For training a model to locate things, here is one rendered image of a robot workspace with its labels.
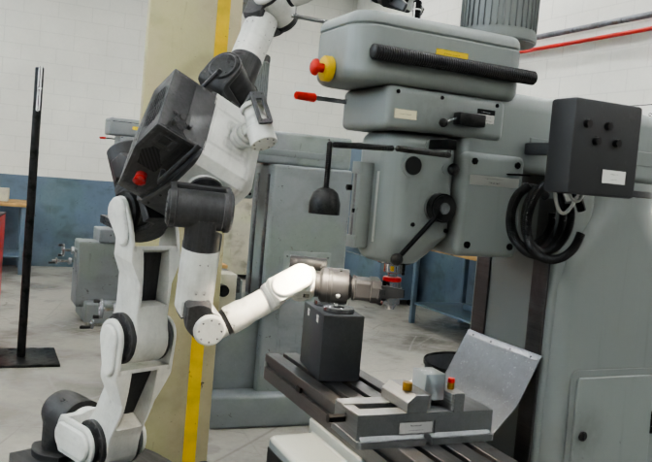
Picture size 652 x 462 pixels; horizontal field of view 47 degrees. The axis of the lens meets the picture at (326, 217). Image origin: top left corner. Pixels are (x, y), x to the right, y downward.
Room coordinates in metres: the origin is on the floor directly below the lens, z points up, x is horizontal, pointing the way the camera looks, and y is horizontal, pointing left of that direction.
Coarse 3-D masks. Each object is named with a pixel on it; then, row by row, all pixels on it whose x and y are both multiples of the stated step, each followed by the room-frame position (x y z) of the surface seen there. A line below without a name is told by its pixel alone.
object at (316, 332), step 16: (320, 304) 2.18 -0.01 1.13; (304, 320) 2.24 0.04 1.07; (320, 320) 2.08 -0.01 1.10; (336, 320) 2.06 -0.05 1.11; (352, 320) 2.07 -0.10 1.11; (304, 336) 2.23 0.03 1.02; (320, 336) 2.06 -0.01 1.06; (336, 336) 2.06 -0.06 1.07; (352, 336) 2.07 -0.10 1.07; (304, 352) 2.21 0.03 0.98; (320, 352) 2.05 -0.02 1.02; (336, 352) 2.06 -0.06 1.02; (352, 352) 2.07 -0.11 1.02; (320, 368) 2.05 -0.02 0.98; (336, 368) 2.06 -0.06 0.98; (352, 368) 2.07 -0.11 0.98
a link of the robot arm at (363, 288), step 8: (336, 272) 1.85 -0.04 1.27; (344, 272) 1.86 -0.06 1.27; (336, 280) 1.84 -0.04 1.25; (344, 280) 1.84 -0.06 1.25; (352, 280) 1.86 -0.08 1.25; (360, 280) 1.84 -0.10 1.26; (368, 280) 1.84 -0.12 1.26; (376, 280) 1.84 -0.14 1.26; (336, 288) 1.83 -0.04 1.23; (344, 288) 1.83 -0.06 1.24; (352, 288) 1.85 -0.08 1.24; (360, 288) 1.83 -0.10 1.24; (368, 288) 1.83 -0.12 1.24; (376, 288) 1.82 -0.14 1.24; (336, 296) 1.84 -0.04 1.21; (344, 296) 1.84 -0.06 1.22; (352, 296) 1.85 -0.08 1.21; (360, 296) 1.83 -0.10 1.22; (368, 296) 1.83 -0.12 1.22; (376, 296) 1.82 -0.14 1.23; (336, 304) 1.87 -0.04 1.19; (344, 304) 1.87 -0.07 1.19
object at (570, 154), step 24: (552, 120) 1.69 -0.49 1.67; (576, 120) 1.63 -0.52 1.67; (600, 120) 1.66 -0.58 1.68; (624, 120) 1.69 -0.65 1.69; (552, 144) 1.68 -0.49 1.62; (576, 144) 1.63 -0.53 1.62; (600, 144) 1.65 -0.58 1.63; (624, 144) 1.69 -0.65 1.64; (552, 168) 1.68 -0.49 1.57; (576, 168) 1.64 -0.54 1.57; (600, 168) 1.66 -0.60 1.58; (624, 168) 1.69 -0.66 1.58; (576, 192) 1.64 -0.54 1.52; (600, 192) 1.67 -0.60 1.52; (624, 192) 1.70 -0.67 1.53
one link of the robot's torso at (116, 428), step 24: (120, 336) 1.99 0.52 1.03; (120, 360) 1.99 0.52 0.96; (168, 360) 2.12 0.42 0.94; (120, 384) 2.01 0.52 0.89; (144, 384) 2.12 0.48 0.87; (96, 408) 2.12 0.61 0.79; (120, 408) 2.04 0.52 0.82; (144, 408) 2.12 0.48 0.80; (96, 432) 2.09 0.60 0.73; (120, 432) 2.08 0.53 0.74; (96, 456) 2.07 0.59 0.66; (120, 456) 2.11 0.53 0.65
